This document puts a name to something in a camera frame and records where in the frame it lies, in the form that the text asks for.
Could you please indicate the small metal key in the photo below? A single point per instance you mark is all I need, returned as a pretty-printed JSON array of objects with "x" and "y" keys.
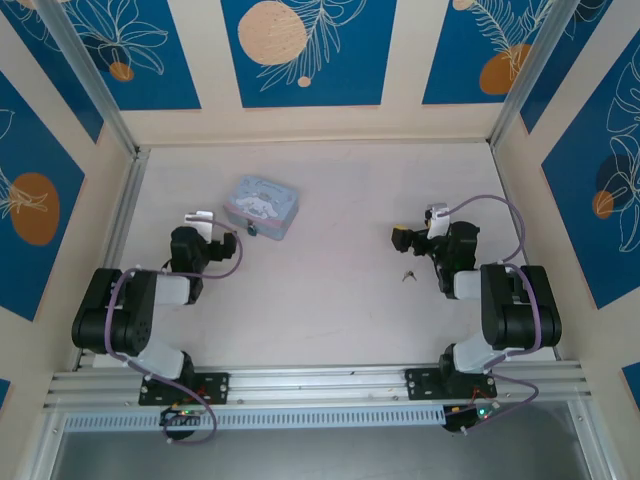
[{"x": 410, "y": 275}]

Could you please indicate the blue cartoon tin box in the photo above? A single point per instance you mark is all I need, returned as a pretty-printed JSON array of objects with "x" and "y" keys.
[{"x": 262, "y": 200}]

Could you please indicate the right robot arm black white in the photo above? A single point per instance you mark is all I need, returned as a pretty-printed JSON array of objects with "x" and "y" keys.
[{"x": 520, "y": 310}]

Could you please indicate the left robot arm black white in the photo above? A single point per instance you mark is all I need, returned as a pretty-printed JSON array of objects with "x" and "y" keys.
[{"x": 130, "y": 300}]

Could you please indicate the black controller board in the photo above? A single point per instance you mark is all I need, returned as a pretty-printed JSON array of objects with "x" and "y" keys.
[
  {"x": 467, "y": 415},
  {"x": 182, "y": 416}
]

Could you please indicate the grey metal sheet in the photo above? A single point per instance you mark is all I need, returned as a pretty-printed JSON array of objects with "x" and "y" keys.
[{"x": 320, "y": 457}]

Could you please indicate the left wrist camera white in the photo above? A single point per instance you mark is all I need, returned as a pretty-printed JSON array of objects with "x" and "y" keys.
[{"x": 200, "y": 221}]

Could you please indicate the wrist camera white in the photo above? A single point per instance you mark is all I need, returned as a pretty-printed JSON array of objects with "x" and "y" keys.
[
  {"x": 436, "y": 217},
  {"x": 200, "y": 221}
]

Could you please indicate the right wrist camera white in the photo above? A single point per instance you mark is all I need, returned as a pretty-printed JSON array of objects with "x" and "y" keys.
[{"x": 436, "y": 217}]

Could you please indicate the aluminium side rail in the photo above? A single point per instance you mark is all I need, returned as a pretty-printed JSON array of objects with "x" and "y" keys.
[
  {"x": 525, "y": 250},
  {"x": 125, "y": 225}
]

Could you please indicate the blue floral wall panel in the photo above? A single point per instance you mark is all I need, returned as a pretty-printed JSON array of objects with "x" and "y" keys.
[
  {"x": 600, "y": 200},
  {"x": 150, "y": 50},
  {"x": 310, "y": 50},
  {"x": 35, "y": 200},
  {"x": 475, "y": 50}
]

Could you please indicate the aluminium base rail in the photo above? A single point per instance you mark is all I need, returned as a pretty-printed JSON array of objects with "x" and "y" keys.
[{"x": 320, "y": 382}]

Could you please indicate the aluminium frame post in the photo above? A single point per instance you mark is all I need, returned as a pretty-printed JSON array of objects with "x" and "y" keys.
[
  {"x": 530, "y": 70},
  {"x": 90, "y": 75}
]

